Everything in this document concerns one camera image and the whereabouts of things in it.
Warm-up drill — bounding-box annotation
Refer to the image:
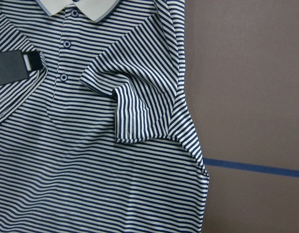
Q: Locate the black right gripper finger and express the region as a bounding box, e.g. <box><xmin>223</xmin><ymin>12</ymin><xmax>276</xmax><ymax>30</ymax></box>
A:
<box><xmin>0</xmin><ymin>50</ymin><xmax>42</xmax><ymax>86</ymax></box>

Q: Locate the blue white striped polo shirt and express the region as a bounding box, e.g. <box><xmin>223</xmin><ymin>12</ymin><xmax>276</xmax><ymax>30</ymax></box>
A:
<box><xmin>0</xmin><ymin>0</ymin><xmax>209</xmax><ymax>233</ymax></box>

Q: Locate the brown paper table cover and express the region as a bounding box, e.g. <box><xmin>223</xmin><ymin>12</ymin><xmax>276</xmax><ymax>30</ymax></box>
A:
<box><xmin>185</xmin><ymin>0</ymin><xmax>299</xmax><ymax>233</ymax></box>

